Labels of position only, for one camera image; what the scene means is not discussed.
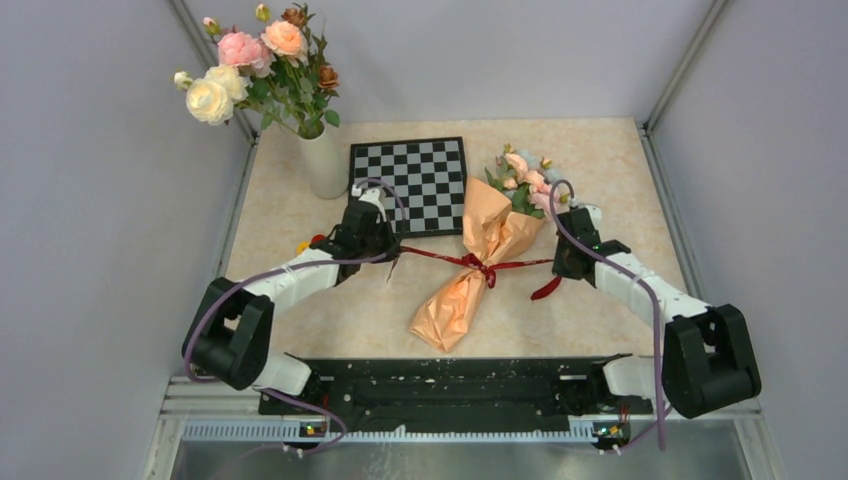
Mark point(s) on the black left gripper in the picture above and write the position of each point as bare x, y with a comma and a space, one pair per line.
391, 249

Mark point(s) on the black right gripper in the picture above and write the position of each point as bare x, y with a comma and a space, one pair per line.
559, 268

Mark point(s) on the orange paper bouquet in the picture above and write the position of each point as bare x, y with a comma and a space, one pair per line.
503, 214

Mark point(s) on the dark red ribbon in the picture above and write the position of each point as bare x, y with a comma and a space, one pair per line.
490, 272

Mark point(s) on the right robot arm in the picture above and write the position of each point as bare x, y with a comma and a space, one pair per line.
706, 359

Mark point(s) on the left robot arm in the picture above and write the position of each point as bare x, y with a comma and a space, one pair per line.
230, 336

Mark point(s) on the white ceramic vase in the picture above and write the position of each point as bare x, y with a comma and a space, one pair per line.
325, 165

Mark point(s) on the flower bunch in vase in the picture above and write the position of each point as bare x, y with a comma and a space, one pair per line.
280, 72

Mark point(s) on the red yellow toy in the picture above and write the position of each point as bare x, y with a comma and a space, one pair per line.
315, 243

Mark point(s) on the black white checkerboard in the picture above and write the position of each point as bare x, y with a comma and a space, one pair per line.
428, 178

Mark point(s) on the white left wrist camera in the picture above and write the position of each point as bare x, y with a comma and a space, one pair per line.
371, 195

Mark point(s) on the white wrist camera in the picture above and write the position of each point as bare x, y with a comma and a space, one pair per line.
590, 211
371, 195

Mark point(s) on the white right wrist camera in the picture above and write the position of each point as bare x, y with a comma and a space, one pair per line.
590, 211

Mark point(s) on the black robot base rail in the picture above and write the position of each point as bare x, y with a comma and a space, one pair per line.
472, 395

